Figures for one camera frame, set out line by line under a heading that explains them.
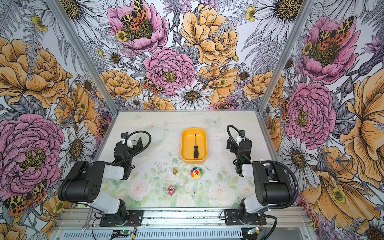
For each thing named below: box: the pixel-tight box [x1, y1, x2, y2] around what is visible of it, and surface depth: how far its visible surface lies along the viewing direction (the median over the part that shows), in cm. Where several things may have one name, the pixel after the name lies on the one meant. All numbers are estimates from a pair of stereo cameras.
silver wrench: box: [81, 207, 93, 232], surface depth 74 cm
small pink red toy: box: [166, 185, 176, 196], surface depth 80 cm
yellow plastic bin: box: [180, 128, 208, 165], surface depth 102 cm
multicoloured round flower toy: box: [190, 166, 203, 180], surface depth 90 cm
